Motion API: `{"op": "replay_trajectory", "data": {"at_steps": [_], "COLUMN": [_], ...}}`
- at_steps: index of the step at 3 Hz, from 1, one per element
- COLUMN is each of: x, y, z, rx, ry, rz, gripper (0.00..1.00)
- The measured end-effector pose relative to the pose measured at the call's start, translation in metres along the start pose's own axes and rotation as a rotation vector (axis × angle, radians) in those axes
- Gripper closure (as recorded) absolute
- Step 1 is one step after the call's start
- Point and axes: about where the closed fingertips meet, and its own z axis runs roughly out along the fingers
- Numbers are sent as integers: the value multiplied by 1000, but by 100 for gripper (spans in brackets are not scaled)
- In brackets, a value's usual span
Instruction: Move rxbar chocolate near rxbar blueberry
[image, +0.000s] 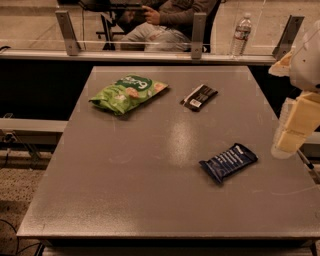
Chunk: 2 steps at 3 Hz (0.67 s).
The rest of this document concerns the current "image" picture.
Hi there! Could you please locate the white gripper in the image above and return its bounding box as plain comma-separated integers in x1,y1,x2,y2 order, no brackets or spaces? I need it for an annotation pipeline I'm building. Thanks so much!
271,92,320,159

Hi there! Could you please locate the black chocolate rxbar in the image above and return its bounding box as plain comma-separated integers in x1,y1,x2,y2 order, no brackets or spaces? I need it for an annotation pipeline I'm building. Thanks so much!
180,84,218,112

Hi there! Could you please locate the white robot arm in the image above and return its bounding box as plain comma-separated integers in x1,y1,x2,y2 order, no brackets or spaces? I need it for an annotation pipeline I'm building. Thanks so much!
269,20,320,159

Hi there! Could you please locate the blue blueberry rxbar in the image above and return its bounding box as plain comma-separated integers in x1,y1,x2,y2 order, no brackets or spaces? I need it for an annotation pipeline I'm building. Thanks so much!
199,143,258,184

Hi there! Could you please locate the clear plastic water bottle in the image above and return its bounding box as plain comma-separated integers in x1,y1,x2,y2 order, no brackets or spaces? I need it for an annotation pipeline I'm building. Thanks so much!
231,13,252,56

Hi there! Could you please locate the clear plexiglass barrier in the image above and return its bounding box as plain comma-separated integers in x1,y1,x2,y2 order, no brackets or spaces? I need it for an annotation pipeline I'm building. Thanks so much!
0,0,320,55

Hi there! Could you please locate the seated person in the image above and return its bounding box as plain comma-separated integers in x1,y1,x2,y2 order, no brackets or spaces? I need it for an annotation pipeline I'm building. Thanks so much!
120,0,221,52

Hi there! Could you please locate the green chip bag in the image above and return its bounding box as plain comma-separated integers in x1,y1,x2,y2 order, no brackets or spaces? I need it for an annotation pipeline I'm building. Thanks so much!
90,74,168,116

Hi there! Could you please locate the black office chair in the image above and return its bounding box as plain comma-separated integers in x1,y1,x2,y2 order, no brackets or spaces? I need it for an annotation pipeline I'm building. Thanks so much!
96,12,124,50

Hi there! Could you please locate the right metal bracket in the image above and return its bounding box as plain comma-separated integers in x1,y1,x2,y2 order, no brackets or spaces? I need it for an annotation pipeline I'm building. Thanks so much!
272,15,304,60

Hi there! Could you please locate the metal bracket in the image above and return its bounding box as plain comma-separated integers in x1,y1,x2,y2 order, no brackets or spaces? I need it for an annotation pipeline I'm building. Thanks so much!
55,10,81,56
191,12,206,60
272,15,304,60

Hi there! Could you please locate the middle metal bracket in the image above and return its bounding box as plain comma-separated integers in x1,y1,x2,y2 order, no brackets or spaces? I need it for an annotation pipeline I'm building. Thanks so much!
191,12,206,60

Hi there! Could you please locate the metal rail frame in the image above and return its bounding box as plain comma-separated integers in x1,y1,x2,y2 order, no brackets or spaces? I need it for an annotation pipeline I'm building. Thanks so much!
0,48,276,65

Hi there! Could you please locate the left metal bracket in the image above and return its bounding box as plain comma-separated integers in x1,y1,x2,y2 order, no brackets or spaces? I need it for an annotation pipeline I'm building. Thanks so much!
55,10,81,56

